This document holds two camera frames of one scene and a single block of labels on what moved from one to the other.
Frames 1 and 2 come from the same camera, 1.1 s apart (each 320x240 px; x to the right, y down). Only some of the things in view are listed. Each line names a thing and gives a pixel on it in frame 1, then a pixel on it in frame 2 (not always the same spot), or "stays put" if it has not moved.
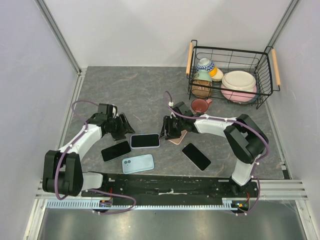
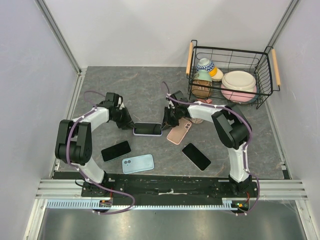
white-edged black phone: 197,157 stays put
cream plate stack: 239,81 stays put
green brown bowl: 202,84 stays put
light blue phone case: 138,163 stays put
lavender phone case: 145,141 → 155,134
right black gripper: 167,131 → 167,123
